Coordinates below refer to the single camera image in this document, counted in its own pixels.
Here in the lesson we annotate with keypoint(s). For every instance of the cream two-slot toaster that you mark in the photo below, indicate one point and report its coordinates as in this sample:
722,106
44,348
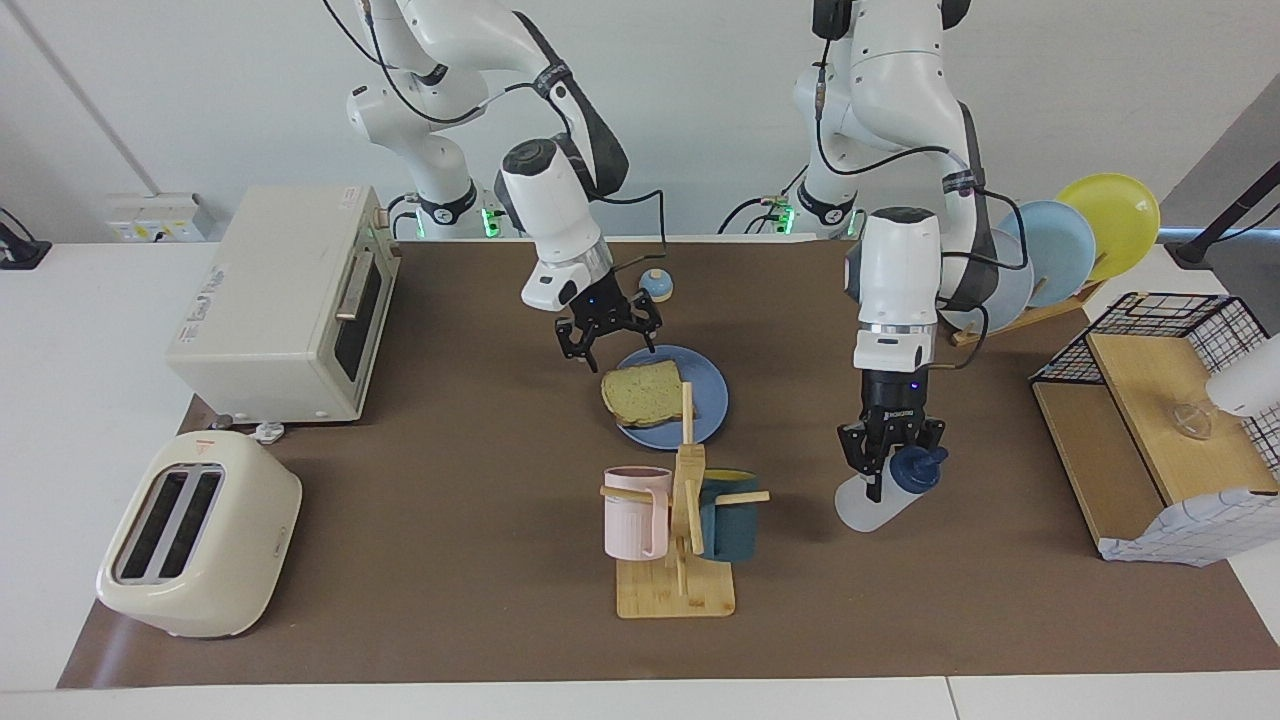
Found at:
240,540

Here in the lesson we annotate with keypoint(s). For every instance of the wooden mug tree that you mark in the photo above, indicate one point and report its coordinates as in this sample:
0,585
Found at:
675,595

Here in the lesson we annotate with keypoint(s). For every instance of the white grid-pattern cloth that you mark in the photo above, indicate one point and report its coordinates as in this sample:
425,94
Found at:
1190,530

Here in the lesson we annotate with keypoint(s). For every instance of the grey-blue plate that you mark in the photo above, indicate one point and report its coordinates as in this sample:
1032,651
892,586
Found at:
1015,295

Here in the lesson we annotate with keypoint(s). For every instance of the white wall socket box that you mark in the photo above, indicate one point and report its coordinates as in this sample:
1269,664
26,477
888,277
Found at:
150,220

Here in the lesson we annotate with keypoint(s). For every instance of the white cylindrical object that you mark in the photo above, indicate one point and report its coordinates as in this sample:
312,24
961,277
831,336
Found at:
1250,385

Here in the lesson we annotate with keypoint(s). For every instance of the white toaster oven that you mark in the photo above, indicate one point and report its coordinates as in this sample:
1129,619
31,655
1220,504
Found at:
260,300

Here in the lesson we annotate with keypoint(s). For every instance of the dark teal mug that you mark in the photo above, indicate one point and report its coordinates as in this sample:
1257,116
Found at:
730,530

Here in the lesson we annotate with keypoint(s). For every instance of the toasted bread slice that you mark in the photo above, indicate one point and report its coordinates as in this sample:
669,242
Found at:
645,395

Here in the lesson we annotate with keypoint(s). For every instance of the black camera stand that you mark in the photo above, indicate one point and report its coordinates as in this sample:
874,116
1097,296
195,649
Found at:
1190,250

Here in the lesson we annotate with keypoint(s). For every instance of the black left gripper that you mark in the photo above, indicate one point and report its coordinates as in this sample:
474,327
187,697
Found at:
895,395

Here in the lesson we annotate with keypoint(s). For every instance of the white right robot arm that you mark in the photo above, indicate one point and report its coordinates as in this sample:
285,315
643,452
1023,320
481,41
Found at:
550,210

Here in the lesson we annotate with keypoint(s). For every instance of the small clear glass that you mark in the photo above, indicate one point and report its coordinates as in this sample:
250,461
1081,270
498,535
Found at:
1195,420

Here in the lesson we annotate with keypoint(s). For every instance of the wooden plate rack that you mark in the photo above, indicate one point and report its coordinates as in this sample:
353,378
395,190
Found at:
1040,312

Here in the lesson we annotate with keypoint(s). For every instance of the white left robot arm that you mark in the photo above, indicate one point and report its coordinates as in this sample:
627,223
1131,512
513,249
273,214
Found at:
895,270

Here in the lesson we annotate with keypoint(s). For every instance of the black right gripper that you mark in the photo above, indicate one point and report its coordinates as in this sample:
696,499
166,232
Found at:
598,305

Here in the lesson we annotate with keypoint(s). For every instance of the brown table mat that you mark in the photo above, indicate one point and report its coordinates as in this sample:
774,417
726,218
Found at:
480,500

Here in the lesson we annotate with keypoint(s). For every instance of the translucent squeeze bottle blue cap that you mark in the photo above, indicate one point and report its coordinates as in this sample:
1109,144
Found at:
865,510

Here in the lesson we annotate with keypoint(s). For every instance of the blue round plate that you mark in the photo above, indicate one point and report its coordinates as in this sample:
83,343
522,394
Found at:
705,400

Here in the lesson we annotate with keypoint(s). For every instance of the wooden stepped shelf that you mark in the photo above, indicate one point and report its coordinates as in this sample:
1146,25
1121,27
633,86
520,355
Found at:
1150,400

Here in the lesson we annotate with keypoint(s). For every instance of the yellow plate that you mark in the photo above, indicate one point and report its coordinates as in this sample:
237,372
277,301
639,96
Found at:
1115,220

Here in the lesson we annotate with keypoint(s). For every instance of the pink ribbed mug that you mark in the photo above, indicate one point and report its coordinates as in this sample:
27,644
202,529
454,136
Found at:
630,520

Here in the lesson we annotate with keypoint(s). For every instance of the light blue plate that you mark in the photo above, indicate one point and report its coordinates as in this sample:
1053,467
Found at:
1060,250

